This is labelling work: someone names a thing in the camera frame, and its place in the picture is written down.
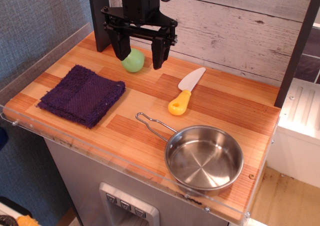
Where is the yellow handled toy knife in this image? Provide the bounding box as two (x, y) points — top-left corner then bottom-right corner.
(168, 67), (206, 116)

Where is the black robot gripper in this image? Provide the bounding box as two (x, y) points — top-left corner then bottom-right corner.
(101, 0), (178, 70)

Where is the dark left shelf post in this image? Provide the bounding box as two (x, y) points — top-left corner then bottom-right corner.
(89, 0), (111, 52)

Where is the clear acrylic left guard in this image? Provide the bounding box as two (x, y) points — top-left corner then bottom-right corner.
(0, 22), (93, 106)

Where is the purple folded cloth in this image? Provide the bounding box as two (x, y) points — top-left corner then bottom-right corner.
(37, 65), (126, 129)

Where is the orange object bottom left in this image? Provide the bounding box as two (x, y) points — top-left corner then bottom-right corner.
(16, 215), (39, 226)

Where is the dark shelf post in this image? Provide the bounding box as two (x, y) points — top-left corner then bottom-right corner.
(89, 0), (111, 52)
(274, 0), (320, 108)

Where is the green ball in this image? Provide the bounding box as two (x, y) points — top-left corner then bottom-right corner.
(121, 48), (145, 73)

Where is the grey cabinet with dispenser panel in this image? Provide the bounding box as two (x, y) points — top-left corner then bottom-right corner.
(45, 139), (229, 226)

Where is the dark right shelf post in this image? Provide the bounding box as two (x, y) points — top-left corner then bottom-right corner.
(274, 0), (320, 108)

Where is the stainless steel pot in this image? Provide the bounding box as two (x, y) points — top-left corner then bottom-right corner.
(148, 125), (244, 196)

